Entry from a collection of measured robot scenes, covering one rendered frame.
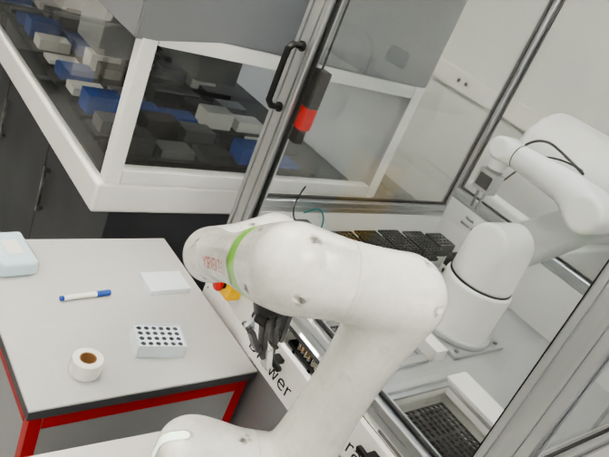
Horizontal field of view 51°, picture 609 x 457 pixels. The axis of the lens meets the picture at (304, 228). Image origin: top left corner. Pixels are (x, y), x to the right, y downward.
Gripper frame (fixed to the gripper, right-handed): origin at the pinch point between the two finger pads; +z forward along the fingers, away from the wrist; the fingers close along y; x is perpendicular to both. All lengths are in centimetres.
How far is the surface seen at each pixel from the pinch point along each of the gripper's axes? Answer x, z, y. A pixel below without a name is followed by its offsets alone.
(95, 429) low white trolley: -11.3, 15.7, 38.1
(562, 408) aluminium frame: 54, -29, -24
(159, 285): -46.1, 12.7, 7.7
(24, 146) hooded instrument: -169, 32, 17
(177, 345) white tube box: -19.3, 8.2, 14.1
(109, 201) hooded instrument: -80, 5, 10
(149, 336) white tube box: -24.1, 6.7, 19.4
